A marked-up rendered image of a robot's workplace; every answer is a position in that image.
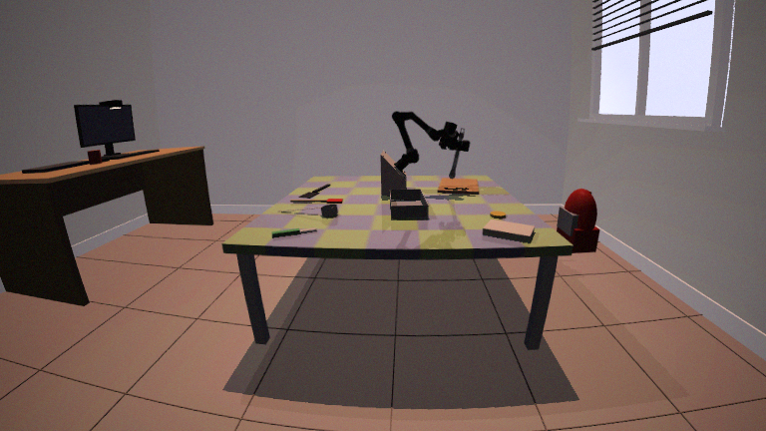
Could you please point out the grey saucepan with long handle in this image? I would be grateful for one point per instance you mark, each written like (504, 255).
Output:
(329, 210)

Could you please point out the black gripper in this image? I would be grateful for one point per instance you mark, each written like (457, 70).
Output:
(461, 145)

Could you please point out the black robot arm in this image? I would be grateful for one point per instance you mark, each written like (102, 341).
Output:
(412, 155)

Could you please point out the wooden board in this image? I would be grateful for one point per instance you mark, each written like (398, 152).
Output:
(458, 186)

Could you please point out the tan rectangular board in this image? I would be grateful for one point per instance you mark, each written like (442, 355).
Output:
(512, 230)

